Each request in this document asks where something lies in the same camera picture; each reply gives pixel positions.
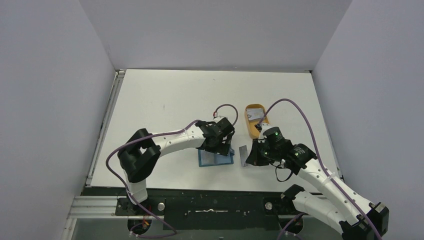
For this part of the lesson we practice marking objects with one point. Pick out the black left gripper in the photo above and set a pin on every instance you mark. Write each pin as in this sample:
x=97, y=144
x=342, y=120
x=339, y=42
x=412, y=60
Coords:
x=221, y=148

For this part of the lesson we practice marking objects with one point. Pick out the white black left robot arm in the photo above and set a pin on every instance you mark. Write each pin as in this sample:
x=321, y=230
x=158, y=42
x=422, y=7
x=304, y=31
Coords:
x=140, y=154

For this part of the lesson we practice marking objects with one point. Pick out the yellow oval tray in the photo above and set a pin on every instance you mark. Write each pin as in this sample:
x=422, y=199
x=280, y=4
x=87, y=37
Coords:
x=251, y=125

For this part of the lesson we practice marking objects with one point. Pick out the aluminium frame rail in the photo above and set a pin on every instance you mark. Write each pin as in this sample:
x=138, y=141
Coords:
x=112, y=216

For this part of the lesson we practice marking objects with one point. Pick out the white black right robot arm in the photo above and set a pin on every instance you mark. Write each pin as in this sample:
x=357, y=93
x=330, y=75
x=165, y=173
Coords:
x=350, y=214

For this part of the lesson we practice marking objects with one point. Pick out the blue leather card holder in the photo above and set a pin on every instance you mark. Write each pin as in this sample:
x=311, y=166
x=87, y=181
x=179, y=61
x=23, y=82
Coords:
x=208, y=159

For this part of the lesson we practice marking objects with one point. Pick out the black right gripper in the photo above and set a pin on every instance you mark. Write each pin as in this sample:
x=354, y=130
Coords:
x=257, y=155

